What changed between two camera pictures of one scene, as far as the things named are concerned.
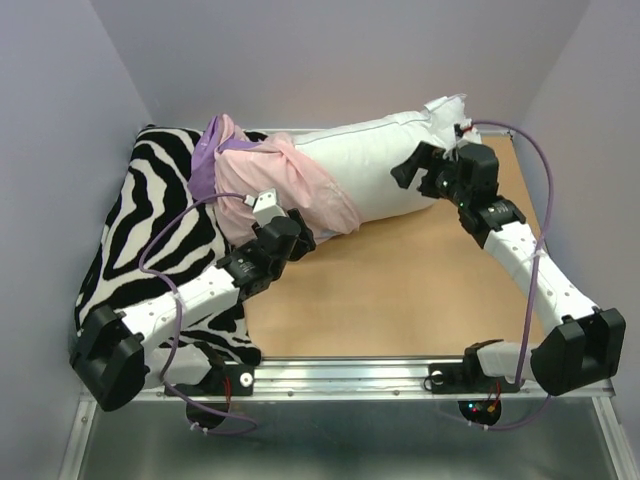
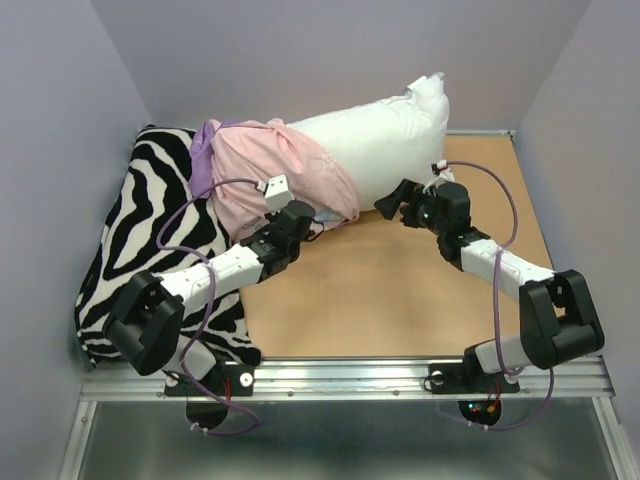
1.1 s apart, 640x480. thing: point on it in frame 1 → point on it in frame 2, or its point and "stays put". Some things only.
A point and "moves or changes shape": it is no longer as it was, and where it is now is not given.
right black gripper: [426, 157] → [405, 192]
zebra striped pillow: [156, 230] stays put
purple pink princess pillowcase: [229, 160] moves or changes shape
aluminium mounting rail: [363, 379] stays put
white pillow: [361, 156] moves or changes shape
